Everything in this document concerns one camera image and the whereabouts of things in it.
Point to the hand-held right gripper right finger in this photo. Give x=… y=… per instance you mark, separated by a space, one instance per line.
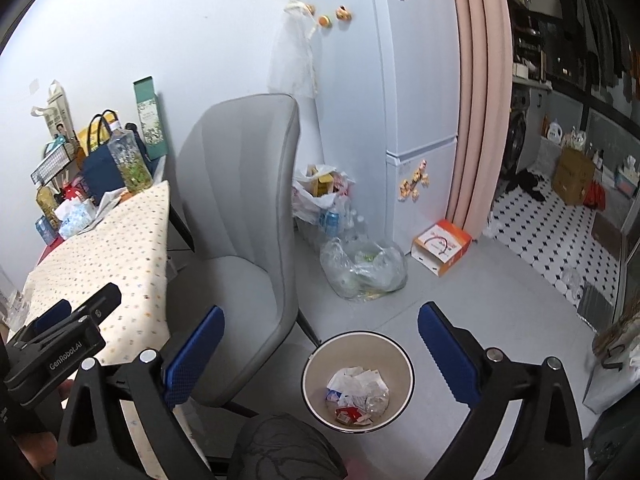
x=447 y=355

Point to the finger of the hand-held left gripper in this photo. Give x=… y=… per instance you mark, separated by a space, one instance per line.
x=102 y=300
x=50 y=312

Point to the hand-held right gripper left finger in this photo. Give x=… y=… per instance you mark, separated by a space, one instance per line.
x=197 y=355

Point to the red and white wrapper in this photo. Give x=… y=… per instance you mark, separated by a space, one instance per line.
x=350 y=416

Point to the white round wastebasket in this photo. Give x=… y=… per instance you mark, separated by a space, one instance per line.
x=312 y=400

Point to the person's left hand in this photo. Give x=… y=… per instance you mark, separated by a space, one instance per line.
x=37 y=450

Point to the large clear water jug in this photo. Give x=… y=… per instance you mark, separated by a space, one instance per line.
x=12 y=300

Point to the red table mat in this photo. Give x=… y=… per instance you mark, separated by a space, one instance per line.
x=49 y=252

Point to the blue drink can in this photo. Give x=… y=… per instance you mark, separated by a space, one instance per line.
x=44 y=232

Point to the blue white tissue box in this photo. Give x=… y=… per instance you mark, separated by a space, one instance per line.
x=75 y=220

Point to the grey folded cloth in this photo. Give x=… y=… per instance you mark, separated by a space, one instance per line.
x=112 y=205

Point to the small yellow tea bottle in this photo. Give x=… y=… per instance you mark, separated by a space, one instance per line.
x=49 y=207

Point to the orange and white box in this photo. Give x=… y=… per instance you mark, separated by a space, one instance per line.
x=442 y=247

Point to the red container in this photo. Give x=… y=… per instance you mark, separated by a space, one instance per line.
x=75 y=191

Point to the clear plastic bag of bottles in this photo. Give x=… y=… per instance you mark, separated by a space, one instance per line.
x=365 y=270

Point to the person's dark trouser leg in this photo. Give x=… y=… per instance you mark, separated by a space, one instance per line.
x=285 y=447

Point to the navy lunch bag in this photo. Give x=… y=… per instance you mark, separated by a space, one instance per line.
x=100 y=165

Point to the large green tea bottle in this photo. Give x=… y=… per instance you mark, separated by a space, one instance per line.
x=130 y=165

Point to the grey upholstered chair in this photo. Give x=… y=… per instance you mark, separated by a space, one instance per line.
x=240 y=210

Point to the silver ribbed panel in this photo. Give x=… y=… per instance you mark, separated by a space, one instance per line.
x=596 y=305

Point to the yellow snack pouch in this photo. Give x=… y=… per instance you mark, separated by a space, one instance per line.
x=85 y=142

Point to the pack of water bottles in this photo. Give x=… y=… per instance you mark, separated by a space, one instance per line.
x=345 y=227

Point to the brown fuzzy bag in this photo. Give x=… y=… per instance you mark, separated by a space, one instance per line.
x=617 y=342

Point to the gold ornament magnet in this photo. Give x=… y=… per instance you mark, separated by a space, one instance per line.
x=415 y=182

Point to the tall green carton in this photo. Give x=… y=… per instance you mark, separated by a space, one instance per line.
x=150 y=120

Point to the black cloth on floor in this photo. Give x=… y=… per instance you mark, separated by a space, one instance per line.
x=530 y=185

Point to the white paper carrier bag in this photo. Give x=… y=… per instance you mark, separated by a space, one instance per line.
x=57 y=110

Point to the white plastic bag of boxes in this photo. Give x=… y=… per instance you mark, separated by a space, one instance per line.
x=310 y=195

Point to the red bag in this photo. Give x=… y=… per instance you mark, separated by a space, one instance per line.
x=595 y=195

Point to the cardboard box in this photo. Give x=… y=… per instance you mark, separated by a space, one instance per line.
x=575 y=175

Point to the washing machine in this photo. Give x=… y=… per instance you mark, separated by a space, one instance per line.
x=517 y=130

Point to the pink curtain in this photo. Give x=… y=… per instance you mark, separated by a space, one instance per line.
x=480 y=110

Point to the white detergent jug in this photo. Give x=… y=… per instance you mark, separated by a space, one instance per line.
x=554 y=131

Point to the white refrigerator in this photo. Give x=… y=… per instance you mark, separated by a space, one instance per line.
x=415 y=85

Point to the white hanging plastic bag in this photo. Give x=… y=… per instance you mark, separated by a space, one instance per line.
x=292 y=55

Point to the orange round magnet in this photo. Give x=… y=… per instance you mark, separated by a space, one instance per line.
x=324 y=21

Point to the hanging dark clothes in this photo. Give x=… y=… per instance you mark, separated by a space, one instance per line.
x=595 y=30

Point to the white wall outlet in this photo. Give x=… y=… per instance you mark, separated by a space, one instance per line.
x=34 y=85

